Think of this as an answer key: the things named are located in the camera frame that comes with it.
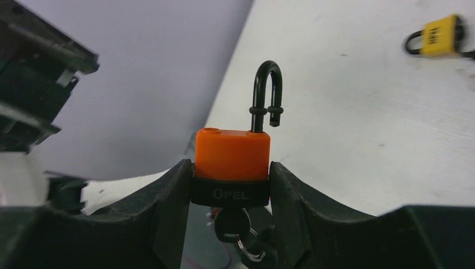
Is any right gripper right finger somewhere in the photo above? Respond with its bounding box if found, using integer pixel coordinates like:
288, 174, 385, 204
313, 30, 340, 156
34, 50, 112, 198
269, 162, 474, 268

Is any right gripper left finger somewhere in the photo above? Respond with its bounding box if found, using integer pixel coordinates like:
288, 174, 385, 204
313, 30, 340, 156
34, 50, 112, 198
1, 159, 193, 268

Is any black-headed key bunch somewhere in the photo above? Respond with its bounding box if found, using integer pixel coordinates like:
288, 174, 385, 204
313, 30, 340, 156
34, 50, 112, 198
211, 208, 266, 262

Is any orange padlock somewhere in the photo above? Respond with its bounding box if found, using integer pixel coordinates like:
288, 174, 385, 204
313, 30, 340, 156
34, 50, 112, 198
190, 60, 283, 208

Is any yellow padlock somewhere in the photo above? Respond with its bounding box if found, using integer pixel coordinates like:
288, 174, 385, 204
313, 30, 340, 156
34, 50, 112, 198
404, 13, 474, 60

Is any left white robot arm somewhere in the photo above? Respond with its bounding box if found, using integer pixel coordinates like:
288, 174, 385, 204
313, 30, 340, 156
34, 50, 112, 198
1, 1, 100, 206

